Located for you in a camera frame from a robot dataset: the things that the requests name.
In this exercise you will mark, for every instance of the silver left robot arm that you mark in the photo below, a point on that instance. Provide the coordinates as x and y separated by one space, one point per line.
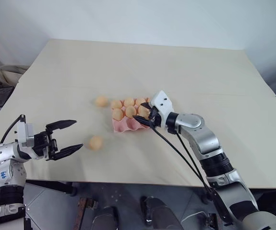
3 158

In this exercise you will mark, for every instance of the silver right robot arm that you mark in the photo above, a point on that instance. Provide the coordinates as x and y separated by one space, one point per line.
207 141

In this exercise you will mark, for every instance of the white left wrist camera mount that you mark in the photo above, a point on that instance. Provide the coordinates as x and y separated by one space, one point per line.
24 135

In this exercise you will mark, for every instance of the rusty brown metal bar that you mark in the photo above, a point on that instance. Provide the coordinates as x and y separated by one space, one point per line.
82 212

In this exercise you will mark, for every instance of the beige rounded chair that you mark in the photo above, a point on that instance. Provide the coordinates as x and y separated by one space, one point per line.
7 74

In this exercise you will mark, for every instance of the dark rounded shape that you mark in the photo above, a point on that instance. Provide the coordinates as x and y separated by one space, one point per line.
160 213

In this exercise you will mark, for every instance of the black table frame bar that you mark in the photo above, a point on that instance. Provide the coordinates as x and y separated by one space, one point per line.
49 185

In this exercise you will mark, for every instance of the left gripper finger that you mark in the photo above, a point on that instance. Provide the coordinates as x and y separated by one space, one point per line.
69 149
62 123

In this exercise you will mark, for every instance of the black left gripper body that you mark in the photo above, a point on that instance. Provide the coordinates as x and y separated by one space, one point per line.
43 143

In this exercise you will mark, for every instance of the pink egg carton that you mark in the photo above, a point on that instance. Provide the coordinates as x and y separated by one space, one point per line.
128 124

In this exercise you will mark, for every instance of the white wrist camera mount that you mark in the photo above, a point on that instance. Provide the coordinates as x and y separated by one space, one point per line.
162 104
24 135

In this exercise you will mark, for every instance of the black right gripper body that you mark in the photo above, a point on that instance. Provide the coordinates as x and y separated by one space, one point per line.
155 117

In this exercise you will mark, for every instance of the orange egg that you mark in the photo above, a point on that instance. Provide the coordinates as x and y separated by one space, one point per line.
129 102
96 143
117 104
139 101
118 113
142 110
130 111
102 101

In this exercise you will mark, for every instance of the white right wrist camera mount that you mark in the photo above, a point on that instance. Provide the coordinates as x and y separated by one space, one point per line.
162 104

